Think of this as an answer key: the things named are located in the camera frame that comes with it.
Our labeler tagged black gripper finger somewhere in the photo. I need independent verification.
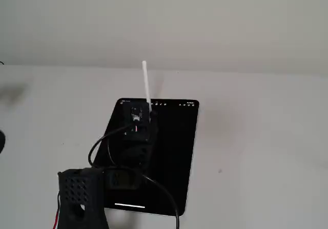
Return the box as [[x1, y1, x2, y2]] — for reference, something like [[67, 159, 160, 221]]
[[149, 109, 158, 148]]

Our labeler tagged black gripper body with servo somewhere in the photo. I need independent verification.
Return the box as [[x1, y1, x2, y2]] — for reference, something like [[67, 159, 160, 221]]
[[119, 101, 155, 169]]

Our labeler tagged red wire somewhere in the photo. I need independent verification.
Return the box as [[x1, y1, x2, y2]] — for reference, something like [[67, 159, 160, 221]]
[[52, 208, 62, 229]]

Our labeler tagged black tablet with silver edge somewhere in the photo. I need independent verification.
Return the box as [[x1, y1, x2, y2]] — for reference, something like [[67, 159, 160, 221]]
[[89, 98, 200, 217]]

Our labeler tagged white stylus pencil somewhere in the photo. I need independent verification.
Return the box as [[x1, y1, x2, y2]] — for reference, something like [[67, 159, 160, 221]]
[[141, 60, 153, 112]]

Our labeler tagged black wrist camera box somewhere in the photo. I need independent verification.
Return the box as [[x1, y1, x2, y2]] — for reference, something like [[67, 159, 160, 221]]
[[104, 169, 141, 191]]

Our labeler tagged thin black cable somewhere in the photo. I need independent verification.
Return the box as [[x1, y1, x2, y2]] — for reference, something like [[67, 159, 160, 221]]
[[88, 126, 129, 170]]

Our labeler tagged thick black cable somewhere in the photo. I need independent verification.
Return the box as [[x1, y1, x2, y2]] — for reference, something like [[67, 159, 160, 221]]
[[137, 172, 180, 229]]

